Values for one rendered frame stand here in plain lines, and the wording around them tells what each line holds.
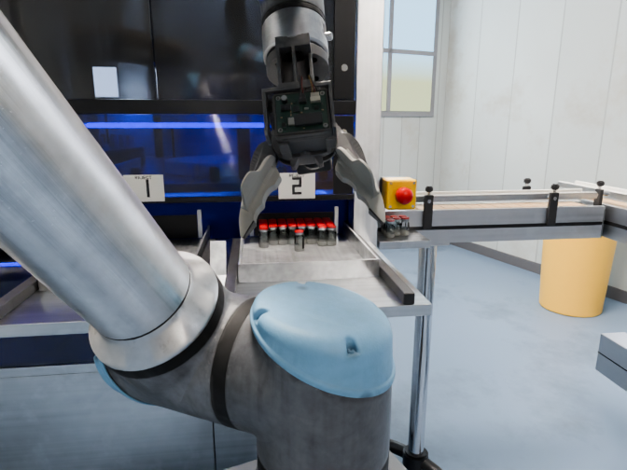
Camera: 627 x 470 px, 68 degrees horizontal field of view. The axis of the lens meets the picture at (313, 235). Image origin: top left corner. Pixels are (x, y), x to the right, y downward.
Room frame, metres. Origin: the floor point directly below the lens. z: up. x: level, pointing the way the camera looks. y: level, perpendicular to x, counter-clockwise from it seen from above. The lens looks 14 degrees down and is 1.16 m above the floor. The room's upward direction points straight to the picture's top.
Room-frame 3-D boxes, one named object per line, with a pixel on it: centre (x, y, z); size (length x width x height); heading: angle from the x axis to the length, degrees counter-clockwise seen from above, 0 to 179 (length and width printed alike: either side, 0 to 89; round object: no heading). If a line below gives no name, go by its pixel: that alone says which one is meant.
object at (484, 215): (1.31, -0.47, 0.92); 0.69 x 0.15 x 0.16; 97
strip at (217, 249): (0.81, 0.18, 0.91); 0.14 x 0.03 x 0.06; 7
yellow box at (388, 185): (1.14, -0.21, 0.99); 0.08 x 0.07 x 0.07; 7
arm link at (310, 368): (0.36, 0.00, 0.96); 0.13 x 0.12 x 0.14; 67
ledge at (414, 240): (1.18, -0.22, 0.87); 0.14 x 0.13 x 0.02; 7
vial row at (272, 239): (1.08, 0.04, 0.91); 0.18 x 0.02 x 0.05; 97
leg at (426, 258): (1.30, -0.33, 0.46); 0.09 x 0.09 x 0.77; 7
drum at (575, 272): (2.84, -1.66, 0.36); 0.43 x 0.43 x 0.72
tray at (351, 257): (0.99, 0.03, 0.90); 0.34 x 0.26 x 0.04; 7
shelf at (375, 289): (0.90, 0.19, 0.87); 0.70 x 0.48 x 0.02; 97
